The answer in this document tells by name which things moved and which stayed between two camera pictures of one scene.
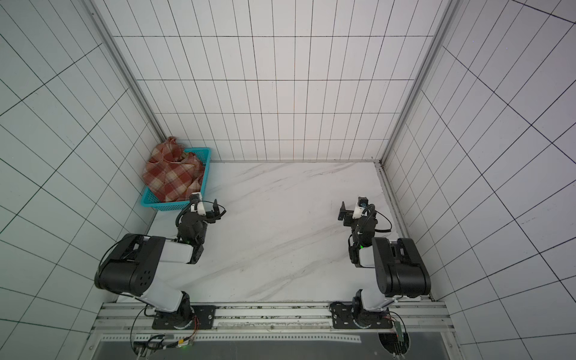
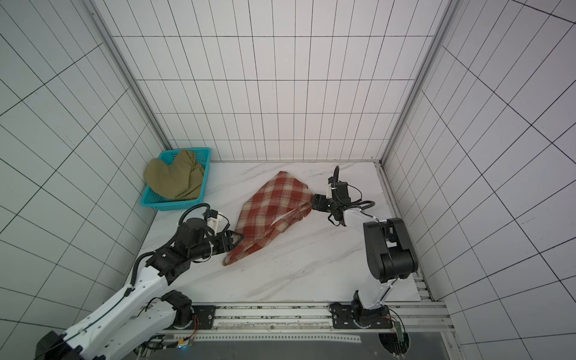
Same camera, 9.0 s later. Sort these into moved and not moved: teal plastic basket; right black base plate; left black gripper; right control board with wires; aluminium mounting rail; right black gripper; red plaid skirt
Moved: left black gripper; red plaid skirt; right black gripper
Not moved: aluminium mounting rail; right control board with wires; teal plastic basket; right black base plate
